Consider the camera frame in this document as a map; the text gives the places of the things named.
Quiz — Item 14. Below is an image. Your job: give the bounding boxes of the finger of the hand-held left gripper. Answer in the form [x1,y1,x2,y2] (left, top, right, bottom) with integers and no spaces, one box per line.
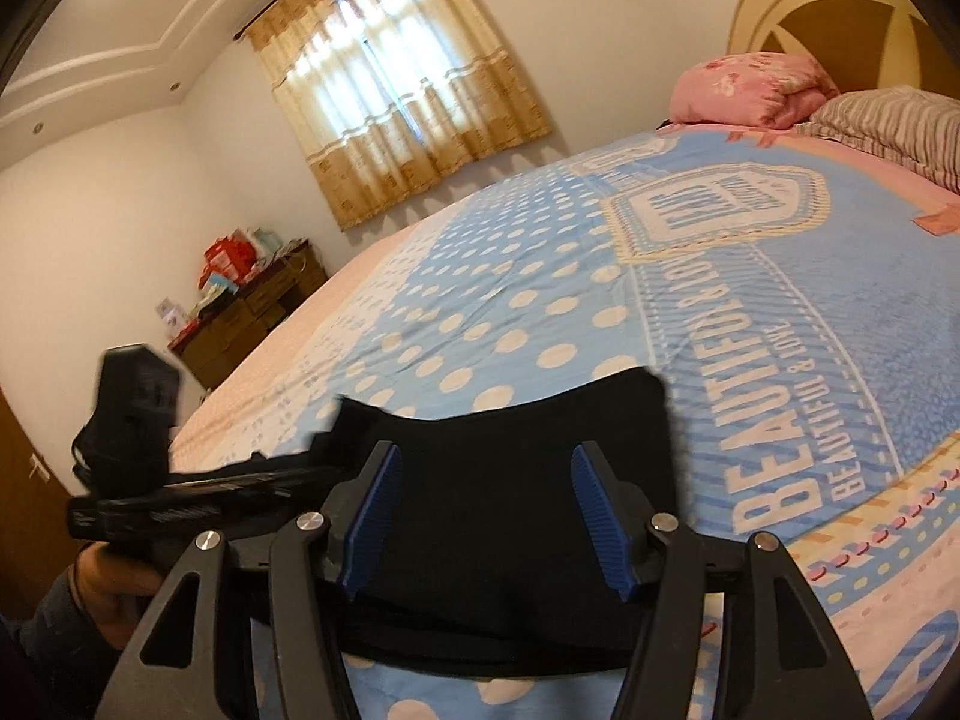
[251,431,353,492]

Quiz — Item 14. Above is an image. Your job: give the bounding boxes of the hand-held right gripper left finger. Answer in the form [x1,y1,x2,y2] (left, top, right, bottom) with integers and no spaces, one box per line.
[94,441,406,720]

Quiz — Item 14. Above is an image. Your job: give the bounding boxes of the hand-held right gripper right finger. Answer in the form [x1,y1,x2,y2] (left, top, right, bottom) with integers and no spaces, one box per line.
[570,442,875,720]

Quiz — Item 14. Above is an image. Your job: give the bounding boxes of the black pants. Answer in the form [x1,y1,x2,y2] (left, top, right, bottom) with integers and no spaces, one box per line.
[330,366,698,680]

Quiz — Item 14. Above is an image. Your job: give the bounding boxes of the person's left hand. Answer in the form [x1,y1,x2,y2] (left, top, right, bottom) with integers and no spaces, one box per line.
[67,540,164,653]

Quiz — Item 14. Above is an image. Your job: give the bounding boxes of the brown wooden door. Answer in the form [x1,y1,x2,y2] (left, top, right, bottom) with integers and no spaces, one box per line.
[0,386,98,616]

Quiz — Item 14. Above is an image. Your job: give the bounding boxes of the brown wooden desk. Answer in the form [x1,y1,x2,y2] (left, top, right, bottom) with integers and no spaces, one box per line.
[166,240,329,391]

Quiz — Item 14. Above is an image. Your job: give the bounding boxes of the red gift bag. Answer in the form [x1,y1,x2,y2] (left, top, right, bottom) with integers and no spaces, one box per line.
[199,236,252,286]

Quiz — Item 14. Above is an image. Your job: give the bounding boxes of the printed polka dot bed sheet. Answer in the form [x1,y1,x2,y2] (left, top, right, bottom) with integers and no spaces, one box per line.
[169,120,960,720]

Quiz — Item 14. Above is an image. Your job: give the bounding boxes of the beige window curtain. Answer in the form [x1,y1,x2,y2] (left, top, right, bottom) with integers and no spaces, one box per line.
[244,0,554,232]

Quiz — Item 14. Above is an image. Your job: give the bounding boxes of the pink floral pillow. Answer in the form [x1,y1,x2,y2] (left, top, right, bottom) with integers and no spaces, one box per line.
[667,52,841,128]

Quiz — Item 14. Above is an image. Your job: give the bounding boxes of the striped pillow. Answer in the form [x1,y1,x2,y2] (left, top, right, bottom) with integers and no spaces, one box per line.
[795,86,960,192]

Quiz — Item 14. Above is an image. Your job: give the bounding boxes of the cream and brown headboard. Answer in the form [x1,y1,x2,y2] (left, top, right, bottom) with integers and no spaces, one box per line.
[727,0,946,91]

